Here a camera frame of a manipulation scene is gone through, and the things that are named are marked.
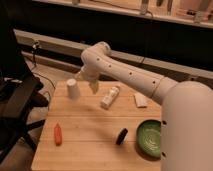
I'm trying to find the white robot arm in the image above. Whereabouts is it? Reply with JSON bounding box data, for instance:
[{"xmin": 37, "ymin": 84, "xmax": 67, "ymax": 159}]
[{"xmin": 80, "ymin": 42, "xmax": 213, "ymax": 171}]

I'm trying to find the white plastic bottle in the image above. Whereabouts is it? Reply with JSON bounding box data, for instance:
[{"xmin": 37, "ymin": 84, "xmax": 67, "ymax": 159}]
[{"xmin": 100, "ymin": 86, "xmax": 120, "ymax": 109}]

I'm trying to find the orange carrot toy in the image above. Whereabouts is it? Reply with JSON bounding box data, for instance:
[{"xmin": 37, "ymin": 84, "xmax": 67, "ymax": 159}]
[{"xmin": 54, "ymin": 123, "xmax": 62, "ymax": 146}]

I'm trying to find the green bowl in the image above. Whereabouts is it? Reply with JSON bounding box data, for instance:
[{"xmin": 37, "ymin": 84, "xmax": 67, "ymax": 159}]
[{"xmin": 136, "ymin": 119, "xmax": 161, "ymax": 159}]

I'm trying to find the black office chair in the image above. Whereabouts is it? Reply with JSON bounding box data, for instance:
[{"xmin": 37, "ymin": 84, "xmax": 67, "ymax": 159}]
[{"xmin": 0, "ymin": 29, "xmax": 48, "ymax": 164}]

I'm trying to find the black floor cable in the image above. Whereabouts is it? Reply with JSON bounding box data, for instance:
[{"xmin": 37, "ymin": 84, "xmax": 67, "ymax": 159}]
[{"xmin": 31, "ymin": 41, "xmax": 57, "ymax": 101}]

